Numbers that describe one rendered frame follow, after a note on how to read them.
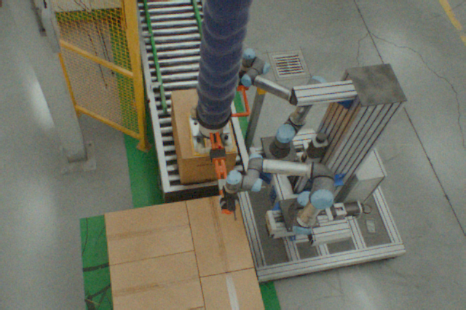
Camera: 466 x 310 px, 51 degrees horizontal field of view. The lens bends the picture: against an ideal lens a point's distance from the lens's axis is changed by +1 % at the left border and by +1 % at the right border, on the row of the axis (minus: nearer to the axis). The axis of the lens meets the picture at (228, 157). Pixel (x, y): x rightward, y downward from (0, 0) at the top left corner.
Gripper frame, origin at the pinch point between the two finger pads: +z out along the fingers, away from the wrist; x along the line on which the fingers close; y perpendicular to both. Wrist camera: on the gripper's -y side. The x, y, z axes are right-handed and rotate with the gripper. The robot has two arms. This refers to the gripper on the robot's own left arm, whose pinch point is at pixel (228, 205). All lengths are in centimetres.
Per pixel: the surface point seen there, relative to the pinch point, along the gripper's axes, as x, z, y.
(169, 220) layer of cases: 33, 71, 23
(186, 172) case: 18, 51, 51
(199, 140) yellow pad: 10, 8, 53
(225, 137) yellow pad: -7, 9, 53
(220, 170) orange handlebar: 1.4, -1.2, 23.5
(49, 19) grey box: 93, -50, 107
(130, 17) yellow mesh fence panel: 48, -37, 120
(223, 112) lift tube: -3, -24, 51
